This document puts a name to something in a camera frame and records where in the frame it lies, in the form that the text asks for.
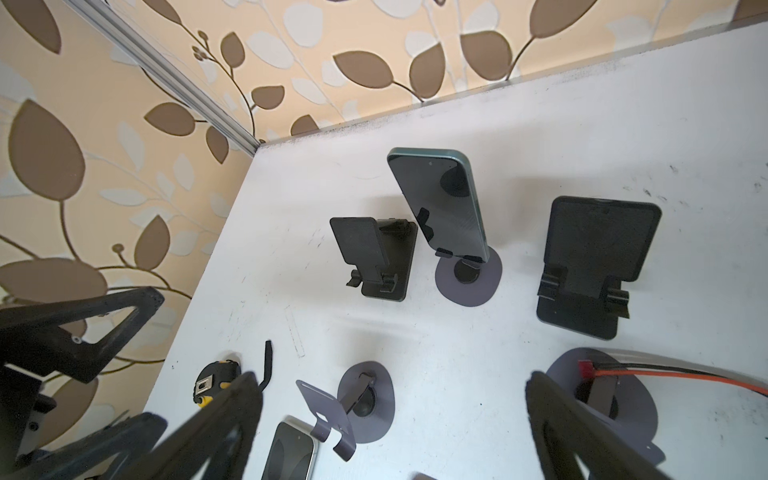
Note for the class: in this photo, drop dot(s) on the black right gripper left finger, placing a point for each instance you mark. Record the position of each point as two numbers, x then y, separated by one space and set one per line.
215 442

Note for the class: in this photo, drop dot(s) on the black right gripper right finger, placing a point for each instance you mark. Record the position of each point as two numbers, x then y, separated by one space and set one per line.
566 434

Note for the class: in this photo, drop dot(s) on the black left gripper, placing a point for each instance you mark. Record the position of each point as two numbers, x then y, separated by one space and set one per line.
34 338

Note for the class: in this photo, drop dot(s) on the silver phone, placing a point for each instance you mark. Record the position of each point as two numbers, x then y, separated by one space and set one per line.
292 453

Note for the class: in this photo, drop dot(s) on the green phone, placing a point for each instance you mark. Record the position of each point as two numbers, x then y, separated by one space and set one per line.
439 187

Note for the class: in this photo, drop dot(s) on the grey round stand front right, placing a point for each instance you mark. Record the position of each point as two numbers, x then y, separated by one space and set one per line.
622 403

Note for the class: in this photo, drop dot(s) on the black phone stand front left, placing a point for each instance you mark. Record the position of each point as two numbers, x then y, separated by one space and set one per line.
362 411

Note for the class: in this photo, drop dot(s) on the grey round phone stand back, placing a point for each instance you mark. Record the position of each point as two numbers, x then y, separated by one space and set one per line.
466 283

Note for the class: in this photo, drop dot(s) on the black flat stand back right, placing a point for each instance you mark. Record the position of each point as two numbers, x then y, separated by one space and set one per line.
592 247

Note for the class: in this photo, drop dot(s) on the black flat phone stand left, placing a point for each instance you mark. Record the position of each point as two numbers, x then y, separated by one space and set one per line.
380 251

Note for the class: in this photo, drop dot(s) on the black charging board yellow plugs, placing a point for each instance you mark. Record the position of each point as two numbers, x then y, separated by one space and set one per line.
633 363

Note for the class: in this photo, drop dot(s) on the yellow black tape measure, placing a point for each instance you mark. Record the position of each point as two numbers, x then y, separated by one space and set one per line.
217 376

